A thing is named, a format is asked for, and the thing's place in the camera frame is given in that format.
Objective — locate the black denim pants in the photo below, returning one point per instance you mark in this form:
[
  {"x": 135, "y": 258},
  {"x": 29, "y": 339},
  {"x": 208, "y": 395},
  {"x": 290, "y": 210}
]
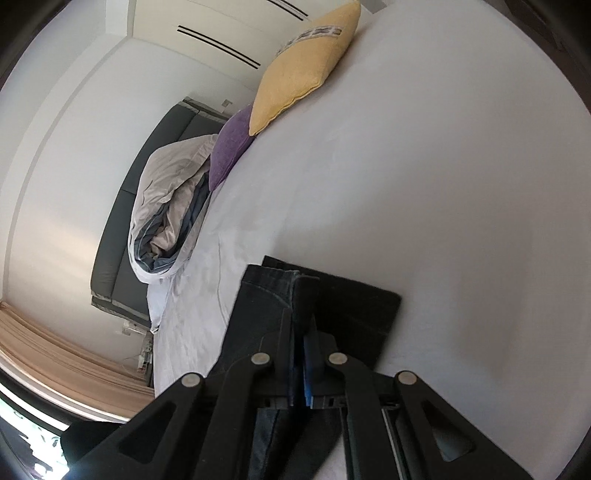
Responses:
[{"x": 351, "y": 300}]

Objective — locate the beige curtain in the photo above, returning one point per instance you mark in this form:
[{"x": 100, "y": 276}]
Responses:
[{"x": 60, "y": 355}]

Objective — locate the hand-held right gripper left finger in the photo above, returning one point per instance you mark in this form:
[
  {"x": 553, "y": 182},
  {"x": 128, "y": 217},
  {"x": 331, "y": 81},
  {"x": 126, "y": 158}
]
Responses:
[{"x": 292, "y": 369}]

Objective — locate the purple pillow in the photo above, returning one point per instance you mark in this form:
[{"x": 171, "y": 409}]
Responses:
[{"x": 228, "y": 145}]

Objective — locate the grey nightstand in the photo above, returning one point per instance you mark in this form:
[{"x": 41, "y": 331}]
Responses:
[{"x": 147, "y": 364}]

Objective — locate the yellow pillow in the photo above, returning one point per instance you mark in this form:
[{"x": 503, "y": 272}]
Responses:
[{"x": 300, "y": 74}]

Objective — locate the white wardrobe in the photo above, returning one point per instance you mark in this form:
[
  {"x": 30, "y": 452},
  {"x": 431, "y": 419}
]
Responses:
[{"x": 221, "y": 27}]

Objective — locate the grey bed headboard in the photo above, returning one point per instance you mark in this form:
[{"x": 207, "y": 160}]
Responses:
[{"x": 120, "y": 258}]

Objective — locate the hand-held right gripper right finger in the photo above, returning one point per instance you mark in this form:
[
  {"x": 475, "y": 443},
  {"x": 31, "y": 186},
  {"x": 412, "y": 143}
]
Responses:
[{"x": 308, "y": 369}]

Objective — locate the black window frame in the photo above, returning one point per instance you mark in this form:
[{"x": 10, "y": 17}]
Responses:
[{"x": 55, "y": 404}]

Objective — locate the black hanging coat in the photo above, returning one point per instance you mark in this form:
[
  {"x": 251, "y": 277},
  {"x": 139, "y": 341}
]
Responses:
[{"x": 92, "y": 438}]

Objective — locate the bed with white sheet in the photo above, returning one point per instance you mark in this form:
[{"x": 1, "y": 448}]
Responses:
[{"x": 415, "y": 184}]

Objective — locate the white and grey duvet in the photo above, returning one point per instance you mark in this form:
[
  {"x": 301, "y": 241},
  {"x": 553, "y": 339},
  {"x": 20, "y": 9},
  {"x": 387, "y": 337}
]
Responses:
[{"x": 168, "y": 198}]

